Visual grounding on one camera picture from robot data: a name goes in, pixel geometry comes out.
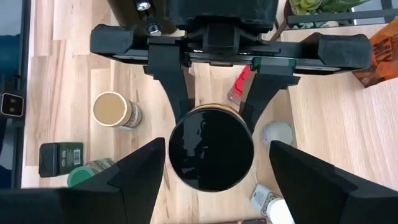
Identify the black lid orange spice jar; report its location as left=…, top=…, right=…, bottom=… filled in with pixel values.
left=168, top=103, right=256, bottom=193

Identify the tan paper cup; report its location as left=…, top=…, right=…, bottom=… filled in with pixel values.
left=92, top=91, right=144, bottom=129

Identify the small black box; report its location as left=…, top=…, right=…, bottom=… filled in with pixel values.
left=38, top=141, right=85, bottom=179

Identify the grey lid short jar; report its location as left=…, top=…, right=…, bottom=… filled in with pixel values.
left=261, top=120, right=295, bottom=147

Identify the potted succulent plant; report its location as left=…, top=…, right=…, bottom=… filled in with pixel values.
left=289, top=0, right=371, bottom=30

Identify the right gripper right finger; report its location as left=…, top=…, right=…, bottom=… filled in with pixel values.
left=269, top=139, right=398, bottom=224

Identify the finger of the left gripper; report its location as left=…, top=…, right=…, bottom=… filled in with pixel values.
left=239, top=57, right=302, bottom=134
left=143, top=35, right=196, bottom=124

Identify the orange taco seasoning packet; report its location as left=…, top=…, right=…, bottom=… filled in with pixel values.
left=352, top=18, right=398, bottom=88

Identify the red lid smoked paprika tin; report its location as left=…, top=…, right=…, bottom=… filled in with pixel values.
left=228, top=64, right=254, bottom=105

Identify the wooden shelf black frame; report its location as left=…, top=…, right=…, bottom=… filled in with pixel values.
left=269, top=0, right=398, bottom=191

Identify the black table frame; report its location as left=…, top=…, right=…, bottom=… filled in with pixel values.
left=17, top=0, right=32, bottom=190

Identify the green lid glass spice jar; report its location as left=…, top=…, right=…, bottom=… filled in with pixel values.
left=67, top=157, right=116, bottom=189

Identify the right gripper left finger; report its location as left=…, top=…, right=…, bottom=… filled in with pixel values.
left=58, top=136, right=167, bottom=224

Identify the white lid clear spice jar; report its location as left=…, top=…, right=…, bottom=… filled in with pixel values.
left=249, top=183, right=296, bottom=224

